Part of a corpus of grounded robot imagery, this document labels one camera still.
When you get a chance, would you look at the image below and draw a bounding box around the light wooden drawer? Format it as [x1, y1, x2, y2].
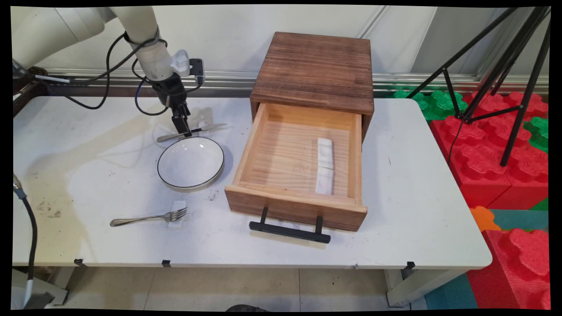
[225, 102, 368, 232]

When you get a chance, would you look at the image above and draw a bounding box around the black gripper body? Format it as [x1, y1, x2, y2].
[151, 72, 189, 109]

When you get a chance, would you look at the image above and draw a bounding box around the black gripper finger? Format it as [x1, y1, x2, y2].
[178, 113, 193, 138]
[172, 104, 188, 132]

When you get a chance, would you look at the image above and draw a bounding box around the black bar drawer handle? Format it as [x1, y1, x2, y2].
[249, 206, 331, 244]

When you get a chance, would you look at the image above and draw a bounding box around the red foam block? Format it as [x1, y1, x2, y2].
[429, 115, 514, 209]
[486, 145, 549, 210]
[463, 91, 549, 132]
[466, 228, 551, 310]

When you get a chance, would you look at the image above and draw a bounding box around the white black-rimmed plate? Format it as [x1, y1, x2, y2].
[157, 136, 225, 192]

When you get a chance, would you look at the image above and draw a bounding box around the white camera mount clip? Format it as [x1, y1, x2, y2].
[170, 49, 191, 76]

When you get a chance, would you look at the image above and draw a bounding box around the teal foam mat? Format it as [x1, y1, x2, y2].
[490, 209, 549, 231]
[424, 274, 478, 310]

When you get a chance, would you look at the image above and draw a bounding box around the dark wooden drawer cabinet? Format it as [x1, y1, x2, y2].
[249, 32, 375, 141]

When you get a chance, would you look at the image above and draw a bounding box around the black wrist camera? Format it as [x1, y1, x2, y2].
[189, 58, 205, 86]

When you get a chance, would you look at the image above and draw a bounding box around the orange foam piece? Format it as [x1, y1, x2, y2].
[470, 206, 501, 232]

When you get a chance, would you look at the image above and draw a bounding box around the aluminium wall rail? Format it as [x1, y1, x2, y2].
[44, 69, 549, 93]

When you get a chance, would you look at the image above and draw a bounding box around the black tripod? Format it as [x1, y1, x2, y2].
[406, 7, 551, 167]

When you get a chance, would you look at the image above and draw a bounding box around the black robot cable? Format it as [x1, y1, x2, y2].
[65, 33, 128, 110]
[132, 57, 172, 117]

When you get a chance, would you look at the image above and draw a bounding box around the thick black floor cable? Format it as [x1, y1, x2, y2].
[12, 173, 39, 308]

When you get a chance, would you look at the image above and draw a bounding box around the silver table knife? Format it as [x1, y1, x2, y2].
[157, 123, 228, 143]

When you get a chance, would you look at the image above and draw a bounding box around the green foam block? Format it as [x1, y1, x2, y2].
[393, 90, 467, 121]
[524, 116, 549, 153]

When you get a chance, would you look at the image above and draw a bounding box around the silver fork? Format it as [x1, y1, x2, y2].
[110, 207, 188, 227]

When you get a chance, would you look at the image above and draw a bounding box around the white table leg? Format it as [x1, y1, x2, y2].
[385, 269, 467, 307]

